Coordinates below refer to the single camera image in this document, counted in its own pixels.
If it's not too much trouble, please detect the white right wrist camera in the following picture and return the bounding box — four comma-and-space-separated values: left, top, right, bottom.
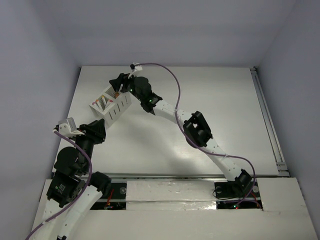
130, 62, 143, 73

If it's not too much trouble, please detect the orange capped white marker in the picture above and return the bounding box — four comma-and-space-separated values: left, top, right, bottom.
95, 99, 103, 110

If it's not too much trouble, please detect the white slotted organizer box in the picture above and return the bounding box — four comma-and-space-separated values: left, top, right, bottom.
89, 84, 132, 128

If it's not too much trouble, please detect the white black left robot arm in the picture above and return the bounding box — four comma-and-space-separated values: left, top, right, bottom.
35, 117, 112, 240

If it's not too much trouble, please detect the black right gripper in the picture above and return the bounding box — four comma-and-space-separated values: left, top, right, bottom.
108, 71, 144, 102

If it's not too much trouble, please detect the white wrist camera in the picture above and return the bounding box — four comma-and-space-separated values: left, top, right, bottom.
130, 62, 143, 73
52, 117, 84, 138

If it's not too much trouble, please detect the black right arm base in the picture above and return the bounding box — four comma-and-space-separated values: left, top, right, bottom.
212, 181, 263, 210

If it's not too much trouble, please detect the yellow capped white marker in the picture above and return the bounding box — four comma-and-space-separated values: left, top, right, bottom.
101, 95, 108, 108

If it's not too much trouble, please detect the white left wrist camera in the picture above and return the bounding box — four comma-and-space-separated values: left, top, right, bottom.
52, 117, 84, 138

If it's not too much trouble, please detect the pink capped white marker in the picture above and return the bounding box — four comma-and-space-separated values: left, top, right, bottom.
91, 101, 100, 110

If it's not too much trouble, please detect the aluminium rail right side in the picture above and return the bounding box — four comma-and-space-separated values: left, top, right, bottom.
250, 67, 290, 177

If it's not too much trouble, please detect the aluminium rail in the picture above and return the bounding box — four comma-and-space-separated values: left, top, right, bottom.
250, 67, 290, 177
109, 172, 291, 180

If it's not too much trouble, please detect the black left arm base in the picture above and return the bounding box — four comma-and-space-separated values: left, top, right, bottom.
90, 182, 127, 211

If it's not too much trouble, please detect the aluminium rail front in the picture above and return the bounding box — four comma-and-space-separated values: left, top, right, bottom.
109, 172, 291, 180

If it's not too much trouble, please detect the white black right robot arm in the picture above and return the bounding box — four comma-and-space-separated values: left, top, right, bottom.
109, 73, 255, 196

